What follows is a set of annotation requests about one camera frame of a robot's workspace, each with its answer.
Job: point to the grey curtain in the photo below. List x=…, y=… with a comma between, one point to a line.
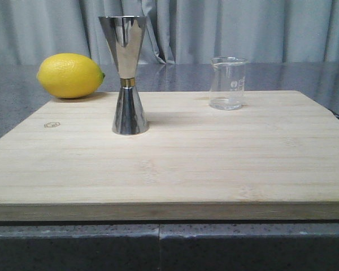
x=178, y=32

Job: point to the clear glass beaker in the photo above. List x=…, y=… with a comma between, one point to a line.
x=228, y=86

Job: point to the steel double jigger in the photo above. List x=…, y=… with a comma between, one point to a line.
x=124, y=36

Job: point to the yellow lemon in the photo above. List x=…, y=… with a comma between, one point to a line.
x=70, y=75

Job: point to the bamboo cutting board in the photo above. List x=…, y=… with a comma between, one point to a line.
x=277, y=158

